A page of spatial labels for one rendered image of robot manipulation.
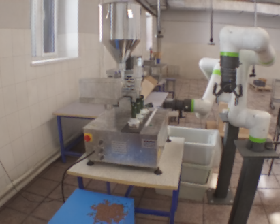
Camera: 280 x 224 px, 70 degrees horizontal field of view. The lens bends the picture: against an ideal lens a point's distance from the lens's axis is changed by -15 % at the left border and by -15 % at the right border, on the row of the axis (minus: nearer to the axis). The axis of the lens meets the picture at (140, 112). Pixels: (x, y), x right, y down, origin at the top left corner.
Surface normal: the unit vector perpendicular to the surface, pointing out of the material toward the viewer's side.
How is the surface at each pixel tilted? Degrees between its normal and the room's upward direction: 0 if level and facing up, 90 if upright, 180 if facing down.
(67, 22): 90
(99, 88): 90
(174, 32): 90
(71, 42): 90
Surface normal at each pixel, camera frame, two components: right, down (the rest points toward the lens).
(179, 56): -0.22, 0.27
